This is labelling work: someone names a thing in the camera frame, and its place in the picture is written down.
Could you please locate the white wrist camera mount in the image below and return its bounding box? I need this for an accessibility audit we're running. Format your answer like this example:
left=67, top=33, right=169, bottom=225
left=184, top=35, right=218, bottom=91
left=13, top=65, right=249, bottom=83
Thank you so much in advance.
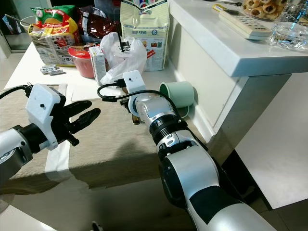
left=26, top=84, right=65, bottom=151
left=122, top=71, right=148, bottom=117

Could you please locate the white counter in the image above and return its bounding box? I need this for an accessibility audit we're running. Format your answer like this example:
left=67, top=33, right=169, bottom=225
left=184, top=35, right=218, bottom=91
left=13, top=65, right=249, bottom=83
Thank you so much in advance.
left=168, top=0, right=308, bottom=210

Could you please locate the green yellow snack bag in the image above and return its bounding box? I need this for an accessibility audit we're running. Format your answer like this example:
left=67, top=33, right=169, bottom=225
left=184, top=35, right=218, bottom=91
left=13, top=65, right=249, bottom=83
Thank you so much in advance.
left=29, top=6, right=77, bottom=39

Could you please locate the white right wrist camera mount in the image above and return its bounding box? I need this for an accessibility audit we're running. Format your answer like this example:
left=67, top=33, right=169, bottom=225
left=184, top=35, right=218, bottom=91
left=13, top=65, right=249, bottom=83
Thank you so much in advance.
left=122, top=71, right=148, bottom=117

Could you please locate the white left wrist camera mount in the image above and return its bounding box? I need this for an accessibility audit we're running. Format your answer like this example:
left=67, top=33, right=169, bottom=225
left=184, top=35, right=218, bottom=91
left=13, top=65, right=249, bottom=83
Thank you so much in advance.
left=26, top=84, right=65, bottom=151

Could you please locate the red instant noodle bowl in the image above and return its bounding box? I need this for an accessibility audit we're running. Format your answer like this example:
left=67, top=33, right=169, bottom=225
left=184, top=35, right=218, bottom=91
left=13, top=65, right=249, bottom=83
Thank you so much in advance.
left=67, top=46, right=93, bottom=79

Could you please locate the small white drink carton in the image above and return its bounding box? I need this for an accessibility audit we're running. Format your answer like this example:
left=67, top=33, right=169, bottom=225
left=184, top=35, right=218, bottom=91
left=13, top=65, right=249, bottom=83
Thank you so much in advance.
left=89, top=46, right=107, bottom=86

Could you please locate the cream remote control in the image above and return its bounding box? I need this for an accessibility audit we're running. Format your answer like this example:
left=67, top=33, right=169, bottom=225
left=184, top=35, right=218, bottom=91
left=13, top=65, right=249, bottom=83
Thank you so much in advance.
left=214, top=4, right=272, bottom=40

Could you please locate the printed snack box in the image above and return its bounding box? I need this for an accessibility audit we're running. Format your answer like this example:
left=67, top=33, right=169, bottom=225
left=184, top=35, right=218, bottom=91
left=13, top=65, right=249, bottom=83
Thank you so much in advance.
left=33, top=33, right=75, bottom=67

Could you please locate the dark red foil bag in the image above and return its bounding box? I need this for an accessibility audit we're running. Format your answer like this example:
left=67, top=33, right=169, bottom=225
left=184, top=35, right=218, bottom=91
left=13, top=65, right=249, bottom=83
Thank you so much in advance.
left=76, top=6, right=118, bottom=41

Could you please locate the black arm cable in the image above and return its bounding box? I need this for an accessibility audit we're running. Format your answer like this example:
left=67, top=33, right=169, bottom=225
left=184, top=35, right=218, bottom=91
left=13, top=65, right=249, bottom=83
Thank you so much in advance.
left=0, top=84, right=35, bottom=99
left=97, top=79, right=181, bottom=116

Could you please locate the cream cracker bag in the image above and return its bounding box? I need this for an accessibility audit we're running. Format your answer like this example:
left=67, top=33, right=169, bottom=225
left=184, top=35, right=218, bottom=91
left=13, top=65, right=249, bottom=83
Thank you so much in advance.
left=119, top=0, right=170, bottom=72

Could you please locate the white plastic bag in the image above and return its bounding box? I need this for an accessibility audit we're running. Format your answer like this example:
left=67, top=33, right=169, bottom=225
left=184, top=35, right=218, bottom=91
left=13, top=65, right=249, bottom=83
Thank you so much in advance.
left=100, top=32, right=147, bottom=85

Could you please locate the tray of pastries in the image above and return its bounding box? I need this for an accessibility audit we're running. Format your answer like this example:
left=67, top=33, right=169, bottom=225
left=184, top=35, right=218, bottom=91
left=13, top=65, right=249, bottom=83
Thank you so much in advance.
left=241, top=0, right=287, bottom=20

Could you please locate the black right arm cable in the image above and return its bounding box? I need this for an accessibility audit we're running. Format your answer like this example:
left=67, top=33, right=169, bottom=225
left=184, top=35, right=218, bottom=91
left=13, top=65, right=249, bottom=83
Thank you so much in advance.
left=97, top=79, right=181, bottom=116

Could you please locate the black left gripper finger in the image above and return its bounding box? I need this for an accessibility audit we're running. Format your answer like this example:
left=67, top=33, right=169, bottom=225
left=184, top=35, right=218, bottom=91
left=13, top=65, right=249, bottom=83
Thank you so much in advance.
left=68, top=109, right=101, bottom=133
left=64, top=100, right=92, bottom=117

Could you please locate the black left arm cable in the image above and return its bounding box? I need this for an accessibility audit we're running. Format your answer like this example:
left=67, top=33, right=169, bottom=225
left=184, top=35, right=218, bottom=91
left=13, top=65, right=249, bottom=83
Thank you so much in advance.
left=0, top=84, right=35, bottom=99

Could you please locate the pale green mug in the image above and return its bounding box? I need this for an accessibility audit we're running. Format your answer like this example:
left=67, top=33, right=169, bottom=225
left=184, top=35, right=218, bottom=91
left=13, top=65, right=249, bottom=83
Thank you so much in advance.
left=159, top=81, right=195, bottom=116

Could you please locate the clear glass ashtray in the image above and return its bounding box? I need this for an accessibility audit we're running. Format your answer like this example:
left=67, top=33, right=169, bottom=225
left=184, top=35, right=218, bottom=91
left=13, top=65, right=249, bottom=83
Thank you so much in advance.
left=272, top=22, right=308, bottom=51

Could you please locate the white bowl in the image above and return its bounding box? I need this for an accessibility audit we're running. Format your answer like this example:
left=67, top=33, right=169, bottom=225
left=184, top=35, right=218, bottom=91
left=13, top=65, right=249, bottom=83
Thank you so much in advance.
left=19, top=14, right=37, bottom=32

